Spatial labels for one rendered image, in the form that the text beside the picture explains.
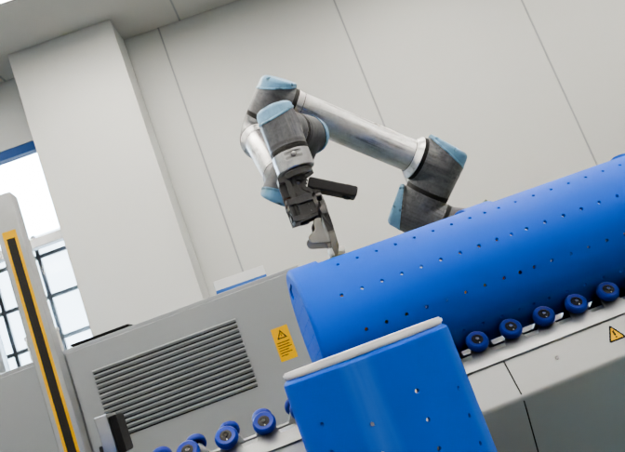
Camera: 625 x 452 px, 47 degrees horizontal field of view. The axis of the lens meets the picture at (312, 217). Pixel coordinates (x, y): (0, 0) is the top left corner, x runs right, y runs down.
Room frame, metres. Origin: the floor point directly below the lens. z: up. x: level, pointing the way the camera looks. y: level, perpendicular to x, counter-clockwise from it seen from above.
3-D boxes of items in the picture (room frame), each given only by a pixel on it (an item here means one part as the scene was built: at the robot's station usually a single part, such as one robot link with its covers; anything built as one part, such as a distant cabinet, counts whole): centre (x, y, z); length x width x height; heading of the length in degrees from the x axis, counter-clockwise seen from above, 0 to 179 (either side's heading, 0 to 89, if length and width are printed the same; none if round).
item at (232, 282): (3.32, 0.42, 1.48); 0.24 x 0.12 x 0.08; 100
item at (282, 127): (1.60, 0.00, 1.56); 0.10 x 0.09 x 0.12; 154
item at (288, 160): (1.60, 0.00, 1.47); 0.10 x 0.09 x 0.05; 9
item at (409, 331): (1.20, 0.00, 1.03); 0.28 x 0.28 x 0.01
